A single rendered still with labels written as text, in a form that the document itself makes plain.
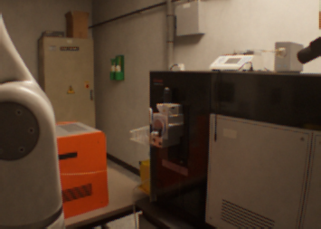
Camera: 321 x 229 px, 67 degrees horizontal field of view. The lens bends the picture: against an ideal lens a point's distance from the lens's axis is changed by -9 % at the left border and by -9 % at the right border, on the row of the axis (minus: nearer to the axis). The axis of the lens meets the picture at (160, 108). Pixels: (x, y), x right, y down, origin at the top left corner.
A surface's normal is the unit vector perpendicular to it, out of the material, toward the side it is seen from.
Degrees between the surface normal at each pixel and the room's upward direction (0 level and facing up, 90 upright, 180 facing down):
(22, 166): 94
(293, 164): 90
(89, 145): 90
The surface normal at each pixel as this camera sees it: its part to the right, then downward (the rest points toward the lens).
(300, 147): -0.78, 0.09
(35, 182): 0.56, 0.16
